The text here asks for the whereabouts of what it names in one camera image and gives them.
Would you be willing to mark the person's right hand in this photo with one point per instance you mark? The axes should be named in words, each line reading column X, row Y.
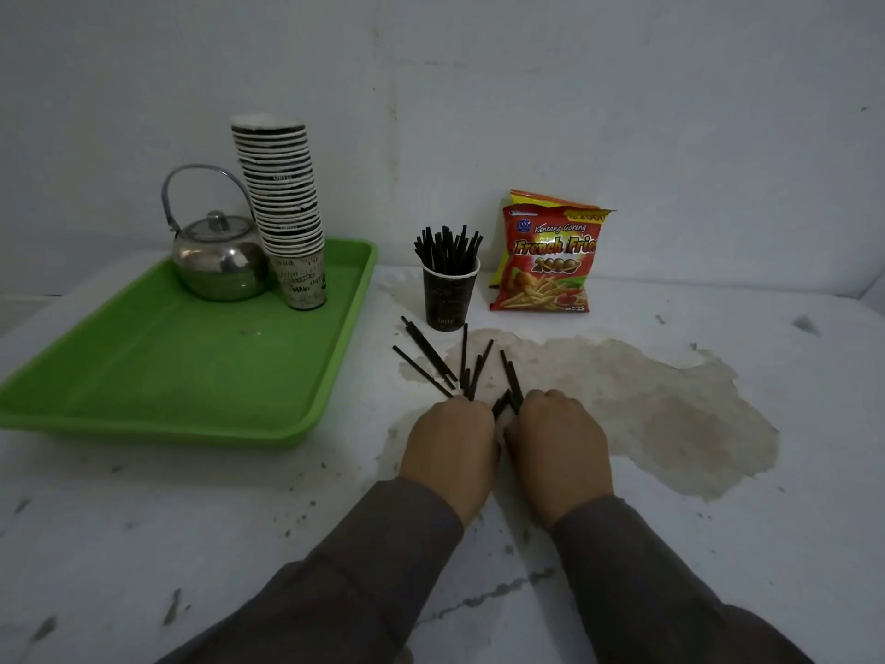
column 558, row 452

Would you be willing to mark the person's left hand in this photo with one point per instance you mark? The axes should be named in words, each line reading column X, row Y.
column 448, row 449

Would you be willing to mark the person's left fingers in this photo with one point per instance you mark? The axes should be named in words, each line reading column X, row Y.
column 464, row 405

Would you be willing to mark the person's right fingers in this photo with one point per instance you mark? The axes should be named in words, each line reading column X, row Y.
column 553, row 397

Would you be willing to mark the person's right forearm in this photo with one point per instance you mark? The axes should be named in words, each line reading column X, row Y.
column 643, row 587

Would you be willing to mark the person's left forearm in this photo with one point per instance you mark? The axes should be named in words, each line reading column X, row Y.
column 346, row 580

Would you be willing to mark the scattered loose black stirrer sticks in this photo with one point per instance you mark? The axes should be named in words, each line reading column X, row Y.
column 430, row 353

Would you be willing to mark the black paper cup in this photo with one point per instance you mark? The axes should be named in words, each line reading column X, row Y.
column 449, row 300

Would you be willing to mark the red snack packet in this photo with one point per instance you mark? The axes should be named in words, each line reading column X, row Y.
column 550, row 266

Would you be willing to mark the bunch of black stirrer sticks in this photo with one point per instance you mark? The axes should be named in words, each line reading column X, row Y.
column 448, row 247

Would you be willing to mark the yellow snack packet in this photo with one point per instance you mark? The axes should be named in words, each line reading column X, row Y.
column 529, row 198

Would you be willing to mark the stack of printed paper cups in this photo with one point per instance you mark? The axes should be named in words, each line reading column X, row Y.
column 287, row 200

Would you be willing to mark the green plastic tray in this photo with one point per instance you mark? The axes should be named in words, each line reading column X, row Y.
column 173, row 366

